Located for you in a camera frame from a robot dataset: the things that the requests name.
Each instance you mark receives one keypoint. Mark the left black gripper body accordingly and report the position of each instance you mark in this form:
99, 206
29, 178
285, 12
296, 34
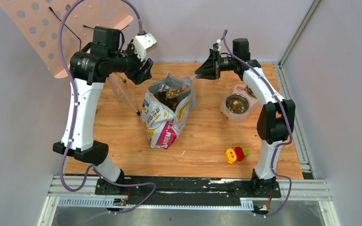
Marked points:
138, 67

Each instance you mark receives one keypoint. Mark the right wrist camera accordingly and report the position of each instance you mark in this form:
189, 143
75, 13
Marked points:
217, 45

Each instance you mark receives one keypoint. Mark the pink music stand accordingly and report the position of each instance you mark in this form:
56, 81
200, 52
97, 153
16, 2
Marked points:
32, 42

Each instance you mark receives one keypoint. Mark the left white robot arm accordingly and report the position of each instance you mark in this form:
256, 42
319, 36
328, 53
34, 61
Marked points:
89, 69

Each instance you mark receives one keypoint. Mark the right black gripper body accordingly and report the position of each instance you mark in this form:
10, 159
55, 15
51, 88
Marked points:
218, 62

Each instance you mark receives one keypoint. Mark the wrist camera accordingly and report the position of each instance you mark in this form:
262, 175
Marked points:
217, 45
143, 44

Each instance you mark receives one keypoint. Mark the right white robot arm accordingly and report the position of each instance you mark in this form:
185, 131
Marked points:
276, 120

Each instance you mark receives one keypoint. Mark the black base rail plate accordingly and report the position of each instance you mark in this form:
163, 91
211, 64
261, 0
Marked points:
178, 191

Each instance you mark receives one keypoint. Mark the pet food bag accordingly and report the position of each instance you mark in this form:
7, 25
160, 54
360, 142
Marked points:
163, 119

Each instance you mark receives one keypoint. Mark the pink double pet bowl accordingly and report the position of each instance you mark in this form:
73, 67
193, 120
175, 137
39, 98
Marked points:
239, 104

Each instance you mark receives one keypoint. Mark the clear plastic scoop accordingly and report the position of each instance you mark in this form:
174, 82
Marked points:
178, 88

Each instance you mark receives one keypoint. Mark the colourful stacking toy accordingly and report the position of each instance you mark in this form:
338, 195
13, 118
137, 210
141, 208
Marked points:
236, 154

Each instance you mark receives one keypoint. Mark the translucent plastic container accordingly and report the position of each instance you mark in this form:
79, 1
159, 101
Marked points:
190, 81

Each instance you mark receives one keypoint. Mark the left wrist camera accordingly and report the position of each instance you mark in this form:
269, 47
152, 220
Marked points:
143, 44

